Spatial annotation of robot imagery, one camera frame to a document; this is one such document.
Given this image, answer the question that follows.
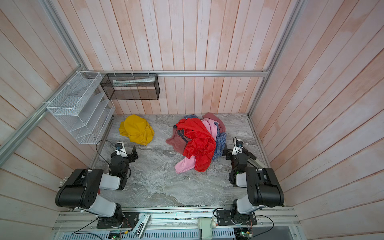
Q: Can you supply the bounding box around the aluminium frame rail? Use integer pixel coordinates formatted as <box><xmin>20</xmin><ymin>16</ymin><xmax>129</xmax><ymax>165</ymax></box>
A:
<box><xmin>85</xmin><ymin>70</ymin><xmax>269</xmax><ymax>77</ymax></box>

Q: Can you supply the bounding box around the blue checkered cloth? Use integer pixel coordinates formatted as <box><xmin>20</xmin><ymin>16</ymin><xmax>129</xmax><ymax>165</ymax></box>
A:
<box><xmin>177</xmin><ymin>113</ymin><xmax>227</xmax><ymax>171</ymax></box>

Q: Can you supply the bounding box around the pink cloth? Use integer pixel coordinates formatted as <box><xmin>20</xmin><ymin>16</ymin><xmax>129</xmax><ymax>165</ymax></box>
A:
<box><xmin>174</xmin><ymin>118</ymin><xmax>219</xmax><ymax>175</ymax></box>

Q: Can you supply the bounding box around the white paper in basket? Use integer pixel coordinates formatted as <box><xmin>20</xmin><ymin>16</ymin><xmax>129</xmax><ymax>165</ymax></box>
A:
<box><xmin>112</xmin><ymin>77</ymin><xmax>156</xmax><ymax>87</ymax></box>

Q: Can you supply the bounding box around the beige box on rail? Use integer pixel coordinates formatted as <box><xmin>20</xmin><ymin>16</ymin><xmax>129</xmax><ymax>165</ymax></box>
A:
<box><xmin>198</xmin><ymin>217</ymin><xmax>216</xmax><ymax>240</ymax></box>

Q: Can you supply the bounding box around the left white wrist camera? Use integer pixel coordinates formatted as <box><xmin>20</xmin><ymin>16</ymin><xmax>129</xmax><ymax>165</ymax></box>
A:
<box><xmin>115</xmin><ymin>142</ymin><xmax>128</xmax><ymax>158</ymax></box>

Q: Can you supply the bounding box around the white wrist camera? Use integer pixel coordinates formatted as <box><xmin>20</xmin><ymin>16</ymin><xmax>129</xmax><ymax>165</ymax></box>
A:
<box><xmin>115</xmin><ymin>142</ymin><xmax>128</xmax><ymax>158</ymax></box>
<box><xmin>232</xmin><ymin>137</ymin><xmax>243</xmax><ymax>156</ymax></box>

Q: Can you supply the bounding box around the maroon cloth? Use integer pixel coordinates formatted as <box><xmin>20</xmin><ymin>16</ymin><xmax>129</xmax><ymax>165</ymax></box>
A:
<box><xmin>166</xmin><ymin>113</ymin><xmax>227</xmax><ymax>160</ymax></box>

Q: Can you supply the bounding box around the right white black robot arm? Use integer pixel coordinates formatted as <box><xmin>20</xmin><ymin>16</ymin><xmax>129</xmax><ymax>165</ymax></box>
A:
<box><xmin>222</xmin><ymin>147</ymin><xmax>285</xmax><ymax>225</ymax></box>

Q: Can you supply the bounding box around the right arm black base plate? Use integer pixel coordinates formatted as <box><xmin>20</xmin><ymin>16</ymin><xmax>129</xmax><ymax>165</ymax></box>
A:
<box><xmin>213</xmin><ymin>208</ymin><xmax>257</xmax><ymax>226</ymax></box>

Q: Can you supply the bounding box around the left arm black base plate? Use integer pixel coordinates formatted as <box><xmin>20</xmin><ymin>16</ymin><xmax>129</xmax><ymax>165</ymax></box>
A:
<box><xmin>97</xmin><ymin>212</ymin><xmax>140</xmax><ymax>229</ymax></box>

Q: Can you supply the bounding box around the black wire mesh basket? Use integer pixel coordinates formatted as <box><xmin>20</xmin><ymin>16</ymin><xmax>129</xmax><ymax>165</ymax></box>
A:
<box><xmin>101</xmin><ymin>74</ymin><xmax>161</xmax><ymax>101</ymax></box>

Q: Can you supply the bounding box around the white wire mesh shelf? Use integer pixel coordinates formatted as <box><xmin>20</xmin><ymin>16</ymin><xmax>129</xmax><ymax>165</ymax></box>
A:
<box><xmin>47</xmin><ymin>72</ymin><xmax>115</xmax><ymax>145</ymax></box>

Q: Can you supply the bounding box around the yellow cloth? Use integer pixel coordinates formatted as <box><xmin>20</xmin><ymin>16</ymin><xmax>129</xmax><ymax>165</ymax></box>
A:
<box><xmin>119</xmin><ymin>115</ymin><xmax>155</xmax><ymax>146</ymax></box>

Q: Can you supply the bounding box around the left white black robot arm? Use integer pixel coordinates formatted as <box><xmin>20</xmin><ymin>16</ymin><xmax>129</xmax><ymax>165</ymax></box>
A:
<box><xmin>55</xmin><ymin>142</ymin><xmax>139</xmax><ymax>223</ymax></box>

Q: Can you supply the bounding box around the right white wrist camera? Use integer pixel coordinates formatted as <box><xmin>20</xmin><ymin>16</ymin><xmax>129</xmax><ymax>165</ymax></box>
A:
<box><xmin>232</xmin><ymin>137</ymin><xmax>243</xmax><ymax>156</ymax></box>

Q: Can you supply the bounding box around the red cloth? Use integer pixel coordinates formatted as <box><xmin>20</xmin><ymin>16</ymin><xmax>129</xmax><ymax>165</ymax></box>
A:
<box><xmin>175</xmin><ymin>117</ymin><xmax>217</xmax><ymax>173</ymax></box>

